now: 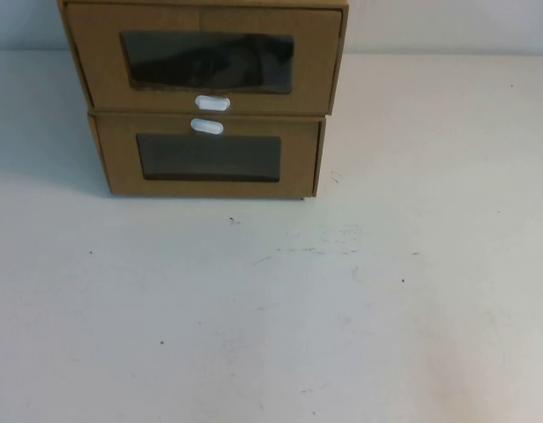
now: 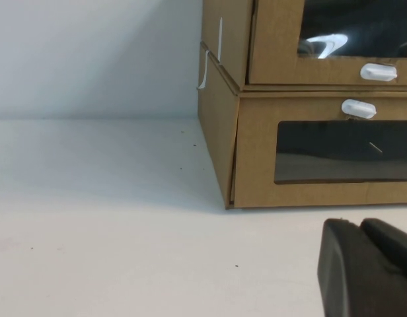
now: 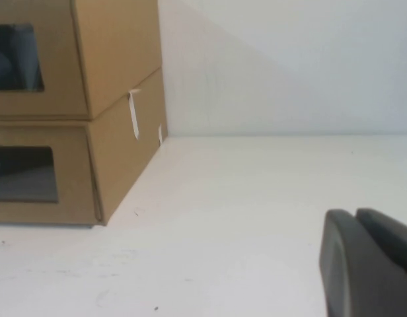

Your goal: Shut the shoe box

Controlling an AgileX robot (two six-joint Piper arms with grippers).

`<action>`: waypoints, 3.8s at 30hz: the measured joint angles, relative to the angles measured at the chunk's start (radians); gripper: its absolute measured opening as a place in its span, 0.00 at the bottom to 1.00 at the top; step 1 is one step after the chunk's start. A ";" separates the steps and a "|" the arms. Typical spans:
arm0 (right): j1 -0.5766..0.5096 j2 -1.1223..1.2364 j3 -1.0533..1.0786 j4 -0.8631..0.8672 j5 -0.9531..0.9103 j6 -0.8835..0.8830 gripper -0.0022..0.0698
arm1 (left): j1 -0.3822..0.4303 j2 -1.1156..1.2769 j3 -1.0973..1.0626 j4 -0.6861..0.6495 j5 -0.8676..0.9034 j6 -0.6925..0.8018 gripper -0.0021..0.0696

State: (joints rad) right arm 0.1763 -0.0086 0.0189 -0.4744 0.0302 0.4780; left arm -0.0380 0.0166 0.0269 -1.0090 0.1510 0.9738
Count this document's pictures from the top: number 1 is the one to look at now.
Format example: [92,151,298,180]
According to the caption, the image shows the lower cardboard drawer with window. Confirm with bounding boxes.
[87,109,329,204]

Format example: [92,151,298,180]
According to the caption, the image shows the white plastic drawer handle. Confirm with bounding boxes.
[194,93,233,112]
[190,117,225,135]

